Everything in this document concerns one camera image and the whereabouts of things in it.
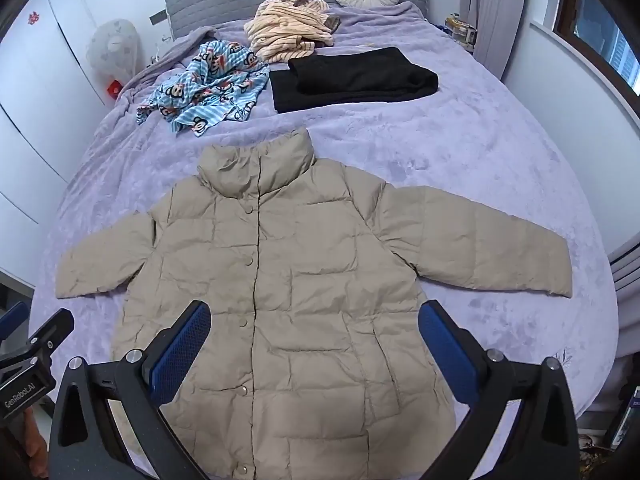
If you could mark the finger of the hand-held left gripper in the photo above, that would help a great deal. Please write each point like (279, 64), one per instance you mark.
(12, 317)
(52, 330)

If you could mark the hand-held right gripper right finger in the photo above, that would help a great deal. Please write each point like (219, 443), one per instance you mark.
(447, 355)

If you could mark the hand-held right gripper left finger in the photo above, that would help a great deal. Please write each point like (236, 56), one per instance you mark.
(180, 355)

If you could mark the beige puffer jacket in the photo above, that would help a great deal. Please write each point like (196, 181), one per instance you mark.
(310, 285)

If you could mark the person's left hand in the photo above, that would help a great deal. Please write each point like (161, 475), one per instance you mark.
(35, 437)

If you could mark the purple plush blanket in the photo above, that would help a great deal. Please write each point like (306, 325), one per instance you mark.
(475, 160)

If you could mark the white wardrobe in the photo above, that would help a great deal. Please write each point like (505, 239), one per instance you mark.
(45, 110)

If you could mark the blue monkey print pajamas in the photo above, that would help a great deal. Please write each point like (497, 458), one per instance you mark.
(210, 85)

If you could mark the white covered standing fan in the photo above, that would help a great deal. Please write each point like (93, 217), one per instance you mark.
(112, 50)

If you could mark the black folded garment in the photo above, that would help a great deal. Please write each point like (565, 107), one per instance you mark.
(350, 80)

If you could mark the red paper decoration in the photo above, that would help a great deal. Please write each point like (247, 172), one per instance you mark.
(34, 19)

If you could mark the bedside clutter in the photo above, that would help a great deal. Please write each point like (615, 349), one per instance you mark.
(460, 30)

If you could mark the light grey curtain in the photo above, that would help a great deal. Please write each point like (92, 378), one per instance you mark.
(505, 20)

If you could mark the beige striped fleece garment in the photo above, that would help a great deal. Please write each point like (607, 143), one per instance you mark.
(285, 30)

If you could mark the dark framed window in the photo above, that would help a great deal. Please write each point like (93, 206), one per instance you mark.
(605, 35)

